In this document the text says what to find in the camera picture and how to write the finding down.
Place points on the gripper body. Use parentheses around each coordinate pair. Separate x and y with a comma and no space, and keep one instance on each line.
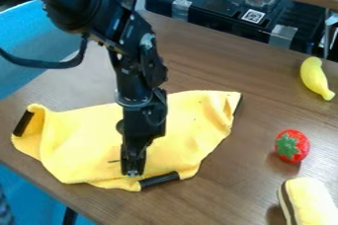
(143,122)

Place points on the red toy strawberry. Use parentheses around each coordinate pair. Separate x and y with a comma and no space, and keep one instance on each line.
(292,146)

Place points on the black toy stove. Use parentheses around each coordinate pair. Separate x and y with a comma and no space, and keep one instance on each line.
(229,8)

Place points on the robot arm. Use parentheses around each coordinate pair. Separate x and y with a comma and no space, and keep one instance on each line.
(92,8)

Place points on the yellow plush toy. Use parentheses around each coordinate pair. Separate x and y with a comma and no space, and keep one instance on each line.
(310,202)

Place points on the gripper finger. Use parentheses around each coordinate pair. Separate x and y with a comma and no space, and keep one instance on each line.
(139,160)
(127,162)

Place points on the yellow toy banana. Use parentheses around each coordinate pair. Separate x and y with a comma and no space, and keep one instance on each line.
(314,77)

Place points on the yellow cloth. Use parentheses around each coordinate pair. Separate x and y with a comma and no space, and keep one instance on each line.
(79,140)

